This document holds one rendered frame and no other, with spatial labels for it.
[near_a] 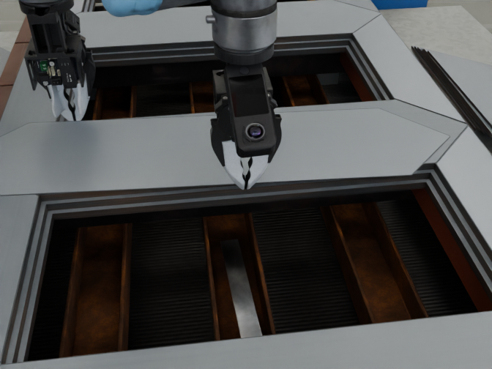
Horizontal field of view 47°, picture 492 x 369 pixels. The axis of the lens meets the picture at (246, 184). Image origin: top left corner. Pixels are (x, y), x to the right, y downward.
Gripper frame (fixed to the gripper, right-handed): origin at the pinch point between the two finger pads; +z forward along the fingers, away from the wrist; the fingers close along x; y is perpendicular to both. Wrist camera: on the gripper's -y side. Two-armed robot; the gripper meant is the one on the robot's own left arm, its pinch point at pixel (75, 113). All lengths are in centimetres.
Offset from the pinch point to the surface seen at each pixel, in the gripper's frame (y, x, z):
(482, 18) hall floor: -215, 195, 87
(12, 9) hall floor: -265, -78, 87
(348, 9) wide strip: -37, 56, 1
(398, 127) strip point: 10, 51, 1
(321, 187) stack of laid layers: 19.9, 36.2, 2.8
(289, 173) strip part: 18.9, 31.5, 0.6
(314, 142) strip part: 11.9, 36.7, 0.6
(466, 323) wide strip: 47, 45, 0
